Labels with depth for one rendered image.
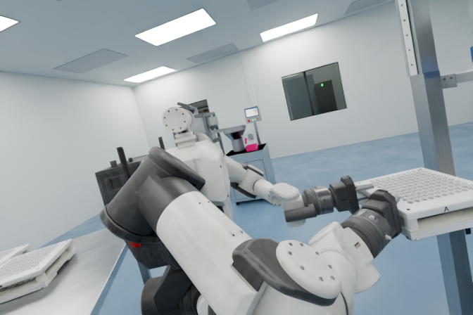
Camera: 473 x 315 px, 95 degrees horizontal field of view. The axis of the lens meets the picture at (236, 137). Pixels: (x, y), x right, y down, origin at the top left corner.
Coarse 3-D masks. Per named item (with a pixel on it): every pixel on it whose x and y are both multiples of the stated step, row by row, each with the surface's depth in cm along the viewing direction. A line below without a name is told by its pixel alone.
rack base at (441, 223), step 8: (360, 200) 73; (464, 208) 56; (472, 208) 55; (400, 216) 59; (432, 216) 56; (440, 216) 55; (448, 216) 54; (456, 216) 54; (464, 216) 53; (472, 216) 52; (424, 224) 53; (432, 224) 53; (440, 224) 52; (448, 224) 52; (456, 224) 52; (464, 224) 52; (472, 224) 52; (408, 232) 53; (416, 232) 52; (424, 232) 52; (432, 232) 52; (440, 232) 52; (448, 232) 52
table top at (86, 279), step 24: (72, 240) 119; (96, 240) 111; (120, 240) 104; (72, 264) 92; (96, 264) 87; (120, 264) 89; (48, 288) 79; (72, 288) 75; (96, 288) 72; (0, 312) 72; (24, 312) 69; (48, 312) 66; (72, 312) 64; (96, 312) 64
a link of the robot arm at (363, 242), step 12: (348, 228) 46; (360, 228) 47; (372, 228) 47; (348, 240) 44; (360, 240) 45; (372, 240) 45; (348, 252) 43; (360, 252) 43; (372, 252) 46; (360, 264) 42; (360, 276) 41; (372, 276) 41; (360, 288) 41
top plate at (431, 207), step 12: (420, 168) 74; (468, 180) 60; (372, 192) 66; (468, 192) 54; (408, 204) 55; (420, 204) 54; (432, 204) 53; (444, 204) 52; (456, 204) 51; (468, 204) 51; (408, 216) 52; (420, 216) 52
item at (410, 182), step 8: (400, 176) 70; (408, 176) 69; (416, 176) 68; (424, 176) 66; (432, 176) 65; (384, 184) 67; (392, 184) 66; (400, 184) 66; (408, 184) 64; (416, 184) 63; (424, 184) 61; (432, 184) 60; (440, 184) 60; (448, 184) 59; (456, 184) 58; (400, 192) 61; (408, 192) 59; (416, 192) 59; (424, 192) 58; (432, 192) 57; (440, 192) 57
